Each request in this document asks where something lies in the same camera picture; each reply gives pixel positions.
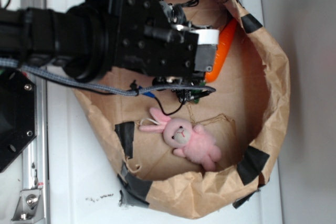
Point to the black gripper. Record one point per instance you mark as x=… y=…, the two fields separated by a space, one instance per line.
x=137 y=35

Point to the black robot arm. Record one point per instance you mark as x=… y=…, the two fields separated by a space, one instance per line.
x=42 y=37

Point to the orange plastic carrot toy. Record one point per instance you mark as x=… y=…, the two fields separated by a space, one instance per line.
x=226 y=37

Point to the pink plush bunny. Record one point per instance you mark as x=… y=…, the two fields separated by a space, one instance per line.
x=192 y=142

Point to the brown paper bag bin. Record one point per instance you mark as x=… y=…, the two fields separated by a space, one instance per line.
x=248 y=114

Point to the aluminium frame rail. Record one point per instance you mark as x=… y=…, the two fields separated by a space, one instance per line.
x=35 y=155

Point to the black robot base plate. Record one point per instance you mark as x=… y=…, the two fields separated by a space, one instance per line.
x=18 y=121

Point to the metal corner bracket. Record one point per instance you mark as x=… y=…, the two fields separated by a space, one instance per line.
x=30 y=207

